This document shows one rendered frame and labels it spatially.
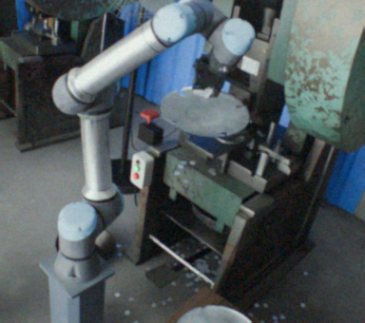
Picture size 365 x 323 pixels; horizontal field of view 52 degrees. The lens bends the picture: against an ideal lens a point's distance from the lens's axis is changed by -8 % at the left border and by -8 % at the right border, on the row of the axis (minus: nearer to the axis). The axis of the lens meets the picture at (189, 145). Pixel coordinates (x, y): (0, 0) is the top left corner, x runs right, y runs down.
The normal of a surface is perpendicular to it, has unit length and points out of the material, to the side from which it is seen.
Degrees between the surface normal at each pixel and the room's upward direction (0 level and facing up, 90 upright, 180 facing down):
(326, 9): 83
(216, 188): 90
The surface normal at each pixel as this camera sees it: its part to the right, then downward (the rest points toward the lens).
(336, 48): -0.69, 0.31
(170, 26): -0.38, 0.38
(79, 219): 0.11, -0.81
